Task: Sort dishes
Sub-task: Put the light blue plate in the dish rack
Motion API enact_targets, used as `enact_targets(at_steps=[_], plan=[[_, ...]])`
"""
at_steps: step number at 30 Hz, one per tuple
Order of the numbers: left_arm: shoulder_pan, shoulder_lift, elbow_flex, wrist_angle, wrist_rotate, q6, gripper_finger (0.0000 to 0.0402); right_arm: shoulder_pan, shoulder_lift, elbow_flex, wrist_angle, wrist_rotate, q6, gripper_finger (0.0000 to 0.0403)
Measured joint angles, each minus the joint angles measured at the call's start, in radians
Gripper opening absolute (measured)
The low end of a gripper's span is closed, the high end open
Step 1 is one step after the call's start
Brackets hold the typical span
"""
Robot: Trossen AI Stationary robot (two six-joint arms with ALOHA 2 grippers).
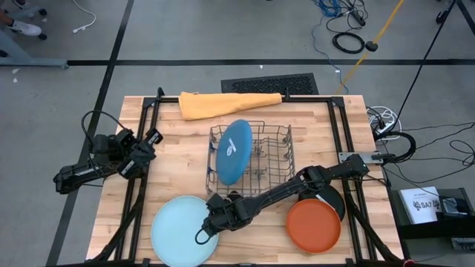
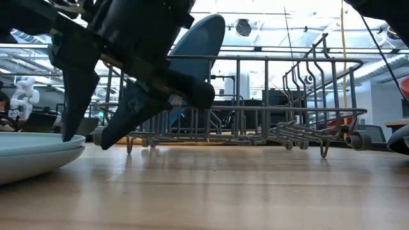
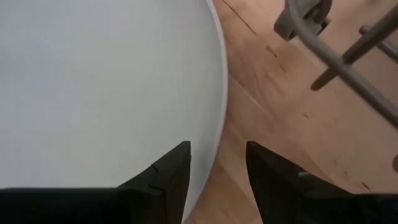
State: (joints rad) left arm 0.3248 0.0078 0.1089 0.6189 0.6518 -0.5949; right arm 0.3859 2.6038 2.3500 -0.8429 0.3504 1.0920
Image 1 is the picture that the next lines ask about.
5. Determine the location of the grey desk foot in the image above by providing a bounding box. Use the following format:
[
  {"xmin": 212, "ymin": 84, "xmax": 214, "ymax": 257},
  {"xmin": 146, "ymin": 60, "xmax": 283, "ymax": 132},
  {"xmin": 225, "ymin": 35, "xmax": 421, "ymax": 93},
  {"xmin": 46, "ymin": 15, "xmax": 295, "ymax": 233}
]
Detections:
[{"xmin": 0, "ymin": 28, "xmax": 70, "ymax": 70}]

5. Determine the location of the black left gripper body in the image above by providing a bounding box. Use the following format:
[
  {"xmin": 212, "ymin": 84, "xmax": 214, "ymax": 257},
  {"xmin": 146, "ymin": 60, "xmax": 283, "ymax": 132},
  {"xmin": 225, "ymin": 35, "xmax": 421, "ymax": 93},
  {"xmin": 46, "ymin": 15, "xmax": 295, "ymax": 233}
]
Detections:
[{"xmin": 117, "ymin": 128, "xmax": 164, "ymax": 181}]

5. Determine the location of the black coiled cable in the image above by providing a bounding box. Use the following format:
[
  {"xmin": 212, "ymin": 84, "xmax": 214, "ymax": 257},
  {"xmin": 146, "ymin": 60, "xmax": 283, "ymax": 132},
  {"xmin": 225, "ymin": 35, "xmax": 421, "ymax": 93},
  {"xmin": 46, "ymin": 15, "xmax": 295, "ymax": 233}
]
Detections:
[{"xmin": 331, "ymin": 31, "xmax": 366, "ymax": 55}]

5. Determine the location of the black power strip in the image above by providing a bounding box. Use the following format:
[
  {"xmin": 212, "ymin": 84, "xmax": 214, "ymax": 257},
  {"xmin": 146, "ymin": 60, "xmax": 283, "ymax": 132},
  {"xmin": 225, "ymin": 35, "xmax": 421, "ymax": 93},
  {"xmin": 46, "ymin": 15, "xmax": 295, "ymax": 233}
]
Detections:
[{"xmin": 348, "ymin": 7, "xmax": 367, "ymax": 27}]

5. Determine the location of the black plate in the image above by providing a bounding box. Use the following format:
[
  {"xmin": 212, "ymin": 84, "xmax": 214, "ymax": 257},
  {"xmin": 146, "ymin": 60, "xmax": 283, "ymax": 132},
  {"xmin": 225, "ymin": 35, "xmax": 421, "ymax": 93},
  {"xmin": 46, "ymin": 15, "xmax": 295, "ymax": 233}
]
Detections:
[{"xmin": 298, "ymin": 184, "xmax": 347, "ymax": 223}]

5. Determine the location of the person's shoe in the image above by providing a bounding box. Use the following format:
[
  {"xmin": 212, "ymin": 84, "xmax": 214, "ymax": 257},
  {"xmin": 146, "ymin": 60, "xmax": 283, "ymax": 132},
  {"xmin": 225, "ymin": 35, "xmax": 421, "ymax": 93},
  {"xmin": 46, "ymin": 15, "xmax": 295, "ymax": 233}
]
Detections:
[{"xmin": 7, "ymin": 19, "xmax": 43, "ymax": 37}]

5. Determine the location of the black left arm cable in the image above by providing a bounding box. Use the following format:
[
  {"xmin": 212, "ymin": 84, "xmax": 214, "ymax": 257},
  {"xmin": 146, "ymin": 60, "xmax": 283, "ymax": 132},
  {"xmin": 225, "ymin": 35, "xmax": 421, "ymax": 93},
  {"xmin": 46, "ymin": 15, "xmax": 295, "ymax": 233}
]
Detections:
[{"xmin": 80, "ymin": 110, "xmax": 129, "ymax": 149}]

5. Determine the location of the slanted black cable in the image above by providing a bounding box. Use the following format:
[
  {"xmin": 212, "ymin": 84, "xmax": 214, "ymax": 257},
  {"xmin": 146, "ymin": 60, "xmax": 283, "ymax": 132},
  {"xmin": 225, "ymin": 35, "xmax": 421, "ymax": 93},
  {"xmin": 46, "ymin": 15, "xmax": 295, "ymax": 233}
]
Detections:
[{"xmin": 387, "ymin": 0, "xmax": 458, "ymax": 133}]

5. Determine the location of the orange-yellow towel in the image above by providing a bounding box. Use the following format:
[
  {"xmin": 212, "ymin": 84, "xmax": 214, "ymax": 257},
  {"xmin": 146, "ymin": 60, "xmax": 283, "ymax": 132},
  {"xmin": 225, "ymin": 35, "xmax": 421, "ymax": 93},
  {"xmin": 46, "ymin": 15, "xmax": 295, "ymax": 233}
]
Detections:
[{"xmin": 178, "ymin": 91, "xmax": 283, "ymax": 122}]

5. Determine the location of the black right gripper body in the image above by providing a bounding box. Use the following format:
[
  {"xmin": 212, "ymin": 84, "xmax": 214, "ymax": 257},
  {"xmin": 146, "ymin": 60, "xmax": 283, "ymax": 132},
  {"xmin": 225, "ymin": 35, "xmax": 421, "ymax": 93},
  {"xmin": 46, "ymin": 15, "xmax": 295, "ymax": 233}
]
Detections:
[{"xmin": 206, "ymin": 192, "xmax": 257, "ymax": 231}]

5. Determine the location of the light blue plate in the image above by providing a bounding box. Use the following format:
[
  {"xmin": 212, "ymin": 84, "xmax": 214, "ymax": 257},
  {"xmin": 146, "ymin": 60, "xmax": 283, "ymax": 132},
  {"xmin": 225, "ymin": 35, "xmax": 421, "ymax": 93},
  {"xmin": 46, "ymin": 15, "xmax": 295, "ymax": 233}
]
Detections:
[{"xmin": 150, "ymin": 195, "xmax": 220, "ymax": 267}]

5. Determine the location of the white floor cable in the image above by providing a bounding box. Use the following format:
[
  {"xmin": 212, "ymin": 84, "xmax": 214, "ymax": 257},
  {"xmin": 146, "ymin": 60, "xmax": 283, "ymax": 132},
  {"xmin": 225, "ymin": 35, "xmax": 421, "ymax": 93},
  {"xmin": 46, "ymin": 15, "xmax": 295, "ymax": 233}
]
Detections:
[{"xmin": 70, "ymin": 0, "xmax": 97, "ymax": 34}]

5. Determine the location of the white power strip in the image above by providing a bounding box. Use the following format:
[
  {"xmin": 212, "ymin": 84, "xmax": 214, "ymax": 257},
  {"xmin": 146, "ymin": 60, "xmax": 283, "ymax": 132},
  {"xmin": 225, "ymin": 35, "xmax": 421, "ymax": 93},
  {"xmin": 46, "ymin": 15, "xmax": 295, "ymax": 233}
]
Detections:
[{"xmin": 366, "ymin": 105, "xmax": 401, "ymax": 142}]

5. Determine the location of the grey wire dish rack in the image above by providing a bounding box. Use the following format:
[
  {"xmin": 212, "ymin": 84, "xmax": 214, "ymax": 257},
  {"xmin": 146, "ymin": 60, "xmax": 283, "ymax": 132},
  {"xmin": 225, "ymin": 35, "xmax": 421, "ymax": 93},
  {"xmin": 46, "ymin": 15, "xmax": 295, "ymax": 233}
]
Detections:
[{"xmin": 205, "ymin": 120, "xmax": 297, "ymax": 197}]

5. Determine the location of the black metal table frame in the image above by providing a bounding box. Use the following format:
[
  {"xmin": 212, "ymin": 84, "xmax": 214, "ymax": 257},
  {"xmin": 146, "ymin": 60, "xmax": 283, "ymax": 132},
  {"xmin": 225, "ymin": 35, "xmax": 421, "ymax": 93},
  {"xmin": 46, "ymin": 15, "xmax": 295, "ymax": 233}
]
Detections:
[{"xmin": 87, "ymin": 87, "xmax": 405, "ymax": 267}]

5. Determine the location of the orange plate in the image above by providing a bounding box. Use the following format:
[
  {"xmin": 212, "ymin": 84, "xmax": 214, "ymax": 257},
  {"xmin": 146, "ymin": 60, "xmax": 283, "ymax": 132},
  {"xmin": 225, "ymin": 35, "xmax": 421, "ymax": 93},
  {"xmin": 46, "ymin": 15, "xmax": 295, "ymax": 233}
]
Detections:
[{"xmin": 285, "ymin": 198, "xmax": 342, "ymax": 255}]

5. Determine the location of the white SA7 booklet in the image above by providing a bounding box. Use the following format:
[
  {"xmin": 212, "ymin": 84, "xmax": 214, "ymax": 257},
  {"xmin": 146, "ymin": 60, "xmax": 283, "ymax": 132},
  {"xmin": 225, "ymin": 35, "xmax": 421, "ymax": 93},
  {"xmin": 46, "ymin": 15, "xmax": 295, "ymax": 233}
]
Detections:
[{"xmin": 399, "ymin": 185, "xmax": 443, "ymax": 225}]

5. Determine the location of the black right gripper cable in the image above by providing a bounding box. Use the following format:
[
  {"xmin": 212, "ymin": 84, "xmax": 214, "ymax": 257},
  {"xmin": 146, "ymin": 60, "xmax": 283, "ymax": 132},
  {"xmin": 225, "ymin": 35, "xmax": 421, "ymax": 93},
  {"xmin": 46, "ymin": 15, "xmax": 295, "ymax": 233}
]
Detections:
[{"xmin": 194, "ymin": 226, "xmax": 217, "ymax": 246}]

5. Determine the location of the black equipment case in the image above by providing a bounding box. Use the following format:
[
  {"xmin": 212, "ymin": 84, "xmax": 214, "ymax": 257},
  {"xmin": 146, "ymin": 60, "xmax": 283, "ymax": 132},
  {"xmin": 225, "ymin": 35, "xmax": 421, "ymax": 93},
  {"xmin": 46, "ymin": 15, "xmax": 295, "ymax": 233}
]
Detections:
[{"xmin": 389, "ymin": 187, "xmax": 475, "ymax": 240}]

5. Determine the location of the blue cable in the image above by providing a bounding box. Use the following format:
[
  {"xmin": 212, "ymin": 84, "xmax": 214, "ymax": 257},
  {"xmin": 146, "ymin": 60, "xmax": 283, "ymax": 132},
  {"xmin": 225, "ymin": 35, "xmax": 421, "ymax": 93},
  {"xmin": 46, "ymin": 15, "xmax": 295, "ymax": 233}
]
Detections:
[{"xmin": 312, "ymin": 0, "xmax": 352, "ymax": 96}]

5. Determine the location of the thick yellow hanging cable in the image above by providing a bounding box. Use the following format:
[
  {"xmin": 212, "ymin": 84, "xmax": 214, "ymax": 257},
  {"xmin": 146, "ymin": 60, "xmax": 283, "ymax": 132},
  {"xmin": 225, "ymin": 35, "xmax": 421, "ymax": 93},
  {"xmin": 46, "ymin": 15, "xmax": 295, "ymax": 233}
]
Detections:
[{"xmin": 335, "ymin": 0, "xmax": 406, "ymax": 96}]

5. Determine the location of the thick black cable loop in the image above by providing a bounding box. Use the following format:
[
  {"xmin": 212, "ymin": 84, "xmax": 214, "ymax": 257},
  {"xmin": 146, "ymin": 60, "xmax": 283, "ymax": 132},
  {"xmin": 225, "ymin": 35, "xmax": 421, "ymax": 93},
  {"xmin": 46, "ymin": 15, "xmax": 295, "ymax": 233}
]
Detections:
[{"xmin": 373, "ymin": 130, "xmax": 417, "ymax": 165}]

